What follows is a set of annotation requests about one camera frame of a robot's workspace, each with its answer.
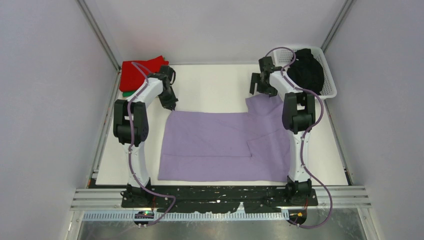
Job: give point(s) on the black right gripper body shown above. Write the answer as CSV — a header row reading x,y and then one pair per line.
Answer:
x,y
264,87

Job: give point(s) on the red folded t-shirt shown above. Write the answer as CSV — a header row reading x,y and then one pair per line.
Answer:
x,y
132,78

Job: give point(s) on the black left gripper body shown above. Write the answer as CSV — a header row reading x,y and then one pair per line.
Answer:
x,y
167,99

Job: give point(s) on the aluminium corner post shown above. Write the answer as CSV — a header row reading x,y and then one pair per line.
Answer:
x,y
86,11
337,24

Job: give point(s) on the right aluminium corner post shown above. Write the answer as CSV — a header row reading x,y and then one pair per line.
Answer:
x,y
337,24

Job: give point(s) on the left aluminium corner post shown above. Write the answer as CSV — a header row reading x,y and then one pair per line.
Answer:
x,y
86,11

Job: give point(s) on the black t-shirt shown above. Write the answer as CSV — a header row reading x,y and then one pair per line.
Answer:
x,y
306,71

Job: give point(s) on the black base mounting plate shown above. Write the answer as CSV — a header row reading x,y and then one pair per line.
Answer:
x,y
214,199

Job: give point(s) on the aluminium front rail frame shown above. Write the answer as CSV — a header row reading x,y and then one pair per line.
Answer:
x,y
85,199

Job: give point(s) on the green folded t-shirt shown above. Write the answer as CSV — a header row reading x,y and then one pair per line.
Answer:
x,y
128,93

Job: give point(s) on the lavender t-shirt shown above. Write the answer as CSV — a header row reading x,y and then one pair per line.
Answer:
x,y
219,147

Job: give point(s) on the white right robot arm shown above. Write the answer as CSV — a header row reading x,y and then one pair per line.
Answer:
x,y
298,115

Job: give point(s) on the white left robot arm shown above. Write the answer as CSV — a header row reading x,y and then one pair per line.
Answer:
x,y
131,127

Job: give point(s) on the white plastic basket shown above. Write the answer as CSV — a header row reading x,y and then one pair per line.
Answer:
x,y
284,57

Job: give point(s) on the white slotted cable duct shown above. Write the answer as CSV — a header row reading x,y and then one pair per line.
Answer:
x,y
149,216

